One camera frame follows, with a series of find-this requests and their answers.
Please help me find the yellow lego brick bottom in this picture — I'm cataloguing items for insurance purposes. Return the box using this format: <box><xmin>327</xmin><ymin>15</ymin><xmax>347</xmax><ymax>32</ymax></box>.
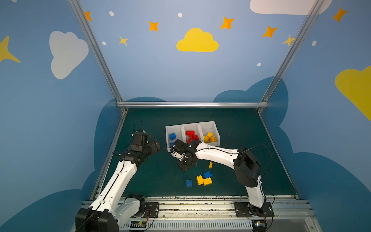
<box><xmin>196</xmin><ymin>176</ymin><xmax>204</xmax><ymax>185</ymax></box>

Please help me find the large red lego brick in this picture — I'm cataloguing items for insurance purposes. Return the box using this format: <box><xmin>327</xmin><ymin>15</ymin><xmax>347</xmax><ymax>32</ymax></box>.
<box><xmin>189</xmin><ymin>134</ymin><xmax>199</xmax><ymax>141</ymax></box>
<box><xmin>186</xmin><ymin>130</ymin><xmax>195</xmax><ymax>136</ymax></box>

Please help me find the yellow wide lego brick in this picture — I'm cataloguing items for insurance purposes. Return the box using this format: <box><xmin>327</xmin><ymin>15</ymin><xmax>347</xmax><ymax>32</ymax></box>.
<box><xmin>203</xmin><ymin>177</ymin><xmax>213</xmax><ymax>186</ymax></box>

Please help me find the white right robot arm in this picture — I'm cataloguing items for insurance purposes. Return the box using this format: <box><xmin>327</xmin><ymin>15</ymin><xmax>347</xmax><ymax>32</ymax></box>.
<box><xmin>170</xmin><ymin>140</ymin><xmax>266</xmax><ymax>209</ymax></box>

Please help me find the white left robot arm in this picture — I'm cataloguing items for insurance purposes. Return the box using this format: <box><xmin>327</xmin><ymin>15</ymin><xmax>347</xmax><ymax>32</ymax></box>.
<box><xmin>75</xmin><ymin>130</ymin><xmax>160</xmax><ymax>232</ymax></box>

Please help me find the white left plastic bin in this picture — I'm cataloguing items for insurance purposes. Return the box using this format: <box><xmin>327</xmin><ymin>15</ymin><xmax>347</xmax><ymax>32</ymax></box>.
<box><xmin>165</xmin><ymin>125</ymin><xmax>186</xmax><ymax>153</ymax></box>

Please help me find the green table mat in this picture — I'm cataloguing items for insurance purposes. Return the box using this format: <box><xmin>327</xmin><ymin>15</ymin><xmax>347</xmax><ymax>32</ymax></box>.
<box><xmin>107</xmin><ymin>108</ymin><xmax>296</xmax><ymax>196</ymax></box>

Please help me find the white middle plastic bin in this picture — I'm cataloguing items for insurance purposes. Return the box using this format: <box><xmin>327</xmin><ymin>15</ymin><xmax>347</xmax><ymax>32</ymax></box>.
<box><xmin>183</xmin><ymin>123</ymin><xmax>204</xmax><ymax>149</ymax></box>

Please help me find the aluminium back frame rail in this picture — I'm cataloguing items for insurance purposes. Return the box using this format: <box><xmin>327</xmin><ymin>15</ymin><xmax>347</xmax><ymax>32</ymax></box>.
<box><xmin>117</xmin><ymin>101</ymin><xmax>268</xmax><ymax>108</ymax></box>

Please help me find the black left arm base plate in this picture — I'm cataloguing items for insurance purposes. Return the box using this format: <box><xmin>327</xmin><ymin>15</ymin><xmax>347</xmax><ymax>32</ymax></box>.
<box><xmin>130</xmin><ymin>203</ymin><xmax>159</xmax><ymax>218</ymax></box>

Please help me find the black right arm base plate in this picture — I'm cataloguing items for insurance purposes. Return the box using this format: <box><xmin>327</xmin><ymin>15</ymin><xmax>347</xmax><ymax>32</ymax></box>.
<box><xmin>233</xmin><ymin>202</ymin><xmax>274</xmax><ymax>218</ymax></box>

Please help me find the aluminium right frame post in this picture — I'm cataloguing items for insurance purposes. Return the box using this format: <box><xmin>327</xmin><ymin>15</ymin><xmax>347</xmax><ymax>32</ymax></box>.
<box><xmin>258</xmin><ymin>0</ymin><xmax>325</xmax><ymax>114</ymax></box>

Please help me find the aluminium frame post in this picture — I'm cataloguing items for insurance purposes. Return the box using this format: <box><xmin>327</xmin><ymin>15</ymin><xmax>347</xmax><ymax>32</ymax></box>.
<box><xmin>258</xmin><ymin>0</ymin><xmax>325</xmax><ymax>114</ymax></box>
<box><xmin>68</xmin><ymin>0</ymin><xmax>128</xmax><ymax>113</ymax></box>

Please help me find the aluminium front rail bed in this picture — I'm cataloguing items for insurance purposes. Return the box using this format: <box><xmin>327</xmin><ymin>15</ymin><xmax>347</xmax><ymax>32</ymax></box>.
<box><xmin>120</xmin><ymin>195</ymin><xmax>322</xmax><ymax>232</ymax></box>

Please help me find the aluminium left frame post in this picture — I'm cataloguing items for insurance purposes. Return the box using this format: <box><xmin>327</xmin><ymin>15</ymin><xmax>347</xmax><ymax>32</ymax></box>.
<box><xmin>68</xmin><ymin>0</ymin><xmax>128</xmax><ymax>113</ymax></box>

